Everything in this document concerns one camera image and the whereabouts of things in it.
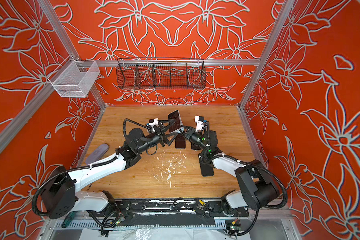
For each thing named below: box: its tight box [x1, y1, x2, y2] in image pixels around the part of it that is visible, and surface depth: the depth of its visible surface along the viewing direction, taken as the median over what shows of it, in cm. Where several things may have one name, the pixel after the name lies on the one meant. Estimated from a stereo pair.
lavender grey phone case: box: [85, 143, 109, 165], surface depth 92 cm
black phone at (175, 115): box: [168, 109, 182, 133], surface depth 84 cm
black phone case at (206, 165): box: [198, 151, 215, 177], surface depth 68 cm
